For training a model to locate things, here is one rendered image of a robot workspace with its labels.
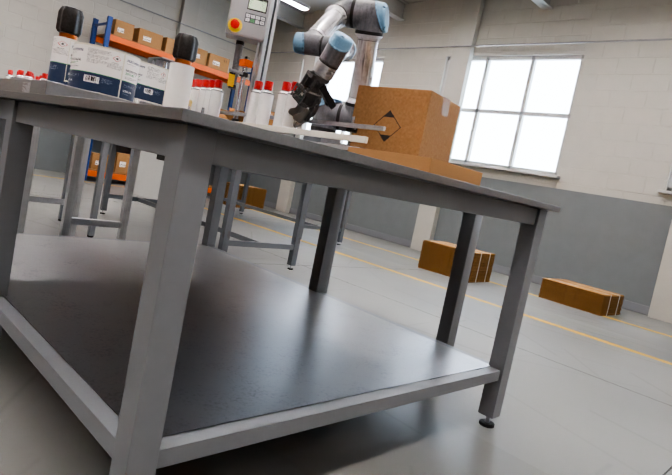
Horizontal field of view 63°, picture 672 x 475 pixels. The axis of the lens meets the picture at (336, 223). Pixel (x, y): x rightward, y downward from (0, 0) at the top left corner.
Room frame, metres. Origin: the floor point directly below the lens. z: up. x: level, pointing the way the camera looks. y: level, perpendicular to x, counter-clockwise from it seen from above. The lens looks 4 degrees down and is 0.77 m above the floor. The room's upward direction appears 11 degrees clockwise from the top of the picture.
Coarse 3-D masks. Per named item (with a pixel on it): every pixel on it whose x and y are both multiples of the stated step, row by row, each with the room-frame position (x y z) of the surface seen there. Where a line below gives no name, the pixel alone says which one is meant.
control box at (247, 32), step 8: (232, 0) 2.37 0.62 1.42; (240, 0) 2.37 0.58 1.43; (248, 0) 2.38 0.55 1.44; (232, 8) 2.37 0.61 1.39; (240, 8) 2.37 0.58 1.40; (232, 16) 2.37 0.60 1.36; (240, 16) 2.38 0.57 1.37; (264, 16) 2.39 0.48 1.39; (240, 24) 2.38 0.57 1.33; (248, 24) 2.38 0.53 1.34; (232, 32) 2.37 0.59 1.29; (240, 32) 2.38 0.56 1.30; (248, 32) 2.38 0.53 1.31; (256, 32) 2.39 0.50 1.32; (264, 32) 2.40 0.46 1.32; (240, 40) 2.46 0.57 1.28; (248, 40) 2.43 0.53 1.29; (256, 40) 2.40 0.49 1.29
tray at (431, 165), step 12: (372, 156) 1.54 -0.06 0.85; (384, 156) 1.51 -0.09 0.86; (396, 156) 1.49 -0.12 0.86; (408, 156) 1.46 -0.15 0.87; (420, 156) 1.43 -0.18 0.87; (420, 168) 1.43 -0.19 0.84; (432, 168) 1.41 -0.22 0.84; (444, 168) 1.45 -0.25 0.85; (456, 168) 1.49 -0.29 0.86; (468, 180) 1.54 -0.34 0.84; (480, 180) 1.59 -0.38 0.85
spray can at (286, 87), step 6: (288, 84) 2.04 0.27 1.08; (282, 90) 2.05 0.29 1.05; (288, 90) 2.04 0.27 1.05; (282, 96) 2.03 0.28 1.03; (282, 102) 2.03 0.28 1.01; (276, 108) 2.04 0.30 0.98; (282, 108) 2.03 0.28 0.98; (276, 114) 2.04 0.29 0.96; (282, 114) 2.03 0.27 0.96; (276, 120) 2.03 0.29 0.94
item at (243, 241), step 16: (112, 144) 5.23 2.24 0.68; (112, 160) 5.24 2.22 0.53; (240, 176) 3.82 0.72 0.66; (272, 176) 4.03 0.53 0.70; (304, 192) 4.28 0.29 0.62; (304, 208) 4.29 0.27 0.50; (224, 224) 3.80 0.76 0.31; (224, 240) 3.80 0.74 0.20; (240, 240) 3.94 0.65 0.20; (256, 240) 4.11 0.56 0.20; (288, 256) 4.30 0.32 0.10
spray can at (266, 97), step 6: (270, 84) 2.11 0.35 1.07; (264, 90) 2.11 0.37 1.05; (270, 90) 2.12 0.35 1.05; (264, 96) 2.10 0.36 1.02; (270, 96) 2.11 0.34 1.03; (264, 102) 2.10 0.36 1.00; (270, 102) 2.11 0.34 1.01; (258, 108) 2.11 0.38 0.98; (264, 108) 2.10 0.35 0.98; (270, 108) 2.12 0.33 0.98; (258, 114) 2.11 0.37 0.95; (264, 114) 2.10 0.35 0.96; (258, 120) 2.11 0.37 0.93; (264, 120) 2.11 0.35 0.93
